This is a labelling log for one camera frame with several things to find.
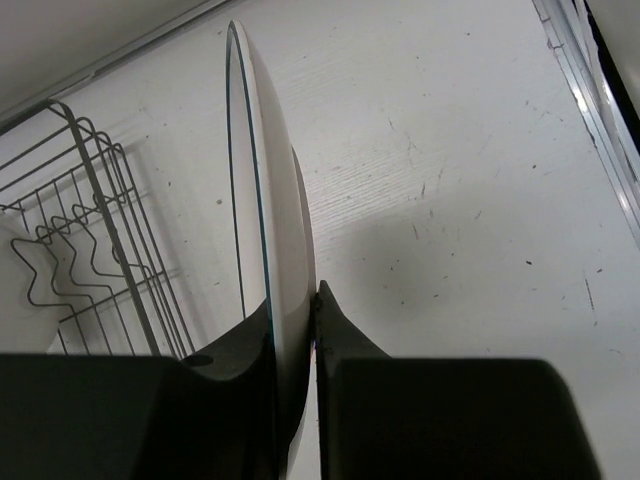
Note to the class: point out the metal wire dish rack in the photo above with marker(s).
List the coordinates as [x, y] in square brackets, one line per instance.
[84, 269]

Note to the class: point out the white plate with dark rim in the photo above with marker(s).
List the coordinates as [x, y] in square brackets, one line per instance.
[274, 247]

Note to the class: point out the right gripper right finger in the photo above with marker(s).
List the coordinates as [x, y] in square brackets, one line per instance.
[384, 417]

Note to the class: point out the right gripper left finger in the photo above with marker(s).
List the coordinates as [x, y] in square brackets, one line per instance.
[208, 416]

